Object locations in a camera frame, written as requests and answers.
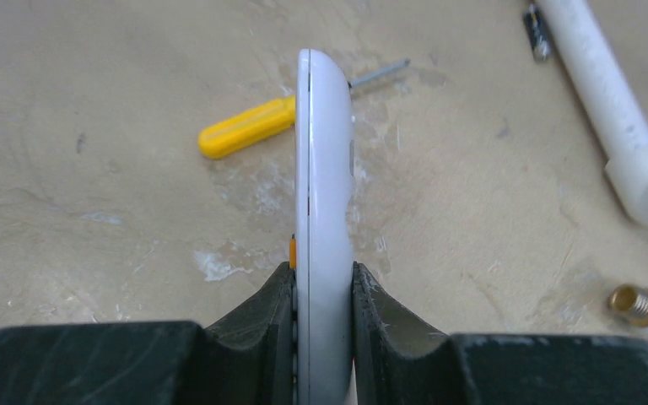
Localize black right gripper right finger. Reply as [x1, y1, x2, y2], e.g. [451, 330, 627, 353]
[352, 263, 648, 404]

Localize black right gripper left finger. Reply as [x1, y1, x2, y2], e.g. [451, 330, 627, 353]
[0, 263, 295, 404]

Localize white remote control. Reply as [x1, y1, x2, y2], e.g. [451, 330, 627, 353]
[294, 49, 354, 404]

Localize black AA battery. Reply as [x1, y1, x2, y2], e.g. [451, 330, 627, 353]
[522, 3, 553, 63]

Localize yellow handled screwdriver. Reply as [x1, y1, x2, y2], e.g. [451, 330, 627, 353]
[197, 58, 412, 161]

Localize white PVC pipe frame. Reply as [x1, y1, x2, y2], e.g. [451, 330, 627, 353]
[538, 1, 648, 227]

